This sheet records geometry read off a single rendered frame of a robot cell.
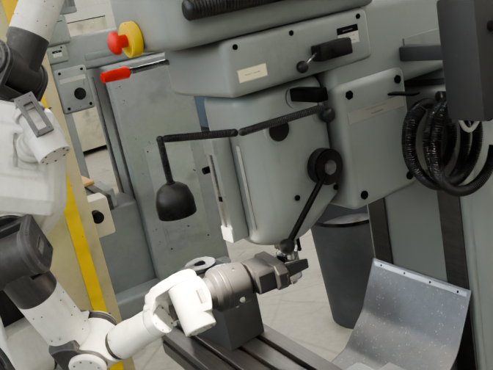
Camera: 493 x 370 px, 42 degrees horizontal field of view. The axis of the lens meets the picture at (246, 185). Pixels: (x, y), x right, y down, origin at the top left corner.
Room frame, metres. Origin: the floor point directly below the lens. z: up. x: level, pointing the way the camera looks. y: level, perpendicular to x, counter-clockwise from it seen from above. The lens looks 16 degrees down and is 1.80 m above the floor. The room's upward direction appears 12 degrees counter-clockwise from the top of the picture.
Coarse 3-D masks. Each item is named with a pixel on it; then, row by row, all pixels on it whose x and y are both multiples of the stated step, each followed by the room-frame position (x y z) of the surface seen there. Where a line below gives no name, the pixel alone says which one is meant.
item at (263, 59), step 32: (256, 32) 1.13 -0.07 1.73; (288, 32) 1.16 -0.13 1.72; (320, 32) 1.19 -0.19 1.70; (352, 32) 1.23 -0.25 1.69; (192, 64) 1.19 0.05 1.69; (224, 64) 1.09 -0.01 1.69; (256, 64) 1.12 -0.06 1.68; (288, 64) 1.15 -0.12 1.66; (320, 64) 1.18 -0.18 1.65; (224, 96) 1.12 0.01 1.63
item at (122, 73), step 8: (152, 64) 1.25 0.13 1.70; (160, 64) 1.26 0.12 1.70; (168, 64) 1.27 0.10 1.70; (104, 72) 1.21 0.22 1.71; (112, 72) 1.21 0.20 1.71; (120, 72) 1.22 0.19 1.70; (128, 72) 1.22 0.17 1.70; (136, 72) 1.24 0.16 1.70; (104, 80) 1.20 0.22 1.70; (112, 80) 1.21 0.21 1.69
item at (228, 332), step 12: (192, 264) 1.68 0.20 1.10; (204, 264) 1.67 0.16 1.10; (216, 264) 1.68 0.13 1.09; (204, 276) 1.61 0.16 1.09; (252, 300) 1.57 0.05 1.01; (216, 312) 1.54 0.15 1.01; (228, 312) 1.52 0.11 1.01; (240, 312) 1.55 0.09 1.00; (252, 312) 1.57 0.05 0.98; (216, 324) 1.55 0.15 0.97; (228, 324) 1.52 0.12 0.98; (240, 324) 1.54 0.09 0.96; (252, 324) 1.56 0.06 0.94; (204, 336) 1.62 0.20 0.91; (216, 336) 1.56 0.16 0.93; (228, 336) 1.52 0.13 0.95; (240, 336) 1.54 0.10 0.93; (252, 336) 1.56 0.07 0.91; (228, 348) 1.52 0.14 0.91
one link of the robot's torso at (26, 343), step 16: (0, 304) 1.49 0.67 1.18; (0, 320) 1.43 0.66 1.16; (16, 320) 1.52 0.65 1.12; (0, 336) 1.44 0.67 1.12; (16, 336) 1.45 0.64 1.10; (32, 336) 1.48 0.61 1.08; (0, 352) 1.44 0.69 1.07; (16, 352) 1.44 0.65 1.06; (32, 352) 1.47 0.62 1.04; (48, 352) 1.49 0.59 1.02; (0, 368) 1.43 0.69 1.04; (16, 368) 1.43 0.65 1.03; (32, 368) 1.45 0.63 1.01; (48, 368) 1.49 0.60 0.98
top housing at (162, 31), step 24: (120, 0) 1.17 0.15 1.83; (144, 0) 1.08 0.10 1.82; (168, 0) 1.05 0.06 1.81; (288, 0) 1.15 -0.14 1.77; (312, 0) 1.17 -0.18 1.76; (336, 0) 1.20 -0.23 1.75; (360, 0) 1.23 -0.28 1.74; (144, 24) 1.10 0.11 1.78; (168, 24) 1.06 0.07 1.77; (192, 24) 1.05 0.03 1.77; (216, 24) 1.07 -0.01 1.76; (240, 24) 1.10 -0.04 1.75; (264, 24) 1.12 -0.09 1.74; (144, 48) 1.13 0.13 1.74; (168, 48) 1.07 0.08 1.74
